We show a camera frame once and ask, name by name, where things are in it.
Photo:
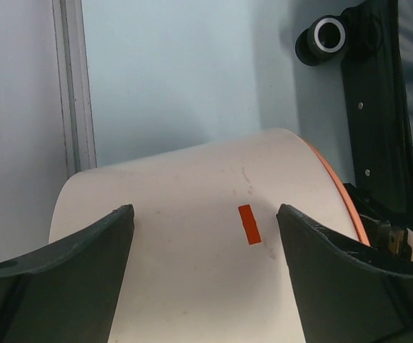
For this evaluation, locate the beige drum with orange lid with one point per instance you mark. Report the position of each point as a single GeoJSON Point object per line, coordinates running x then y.
{"type": "Point", "coordinates": [206, 262]}

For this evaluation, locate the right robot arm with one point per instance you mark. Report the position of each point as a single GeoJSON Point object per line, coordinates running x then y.
{"type": "Point", "coordinates": [387, 231]}

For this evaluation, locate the white black space suitcase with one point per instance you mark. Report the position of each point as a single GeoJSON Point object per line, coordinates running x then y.
{"type": "Point", "coordinates": [368, 45]}

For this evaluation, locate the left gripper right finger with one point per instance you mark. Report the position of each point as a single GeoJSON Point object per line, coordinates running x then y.
{"type": "Point", "coordinates": [345, 291]}

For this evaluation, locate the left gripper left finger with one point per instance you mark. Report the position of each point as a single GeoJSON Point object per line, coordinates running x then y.
{"type": "Point", "coordinates": [68, 290]}

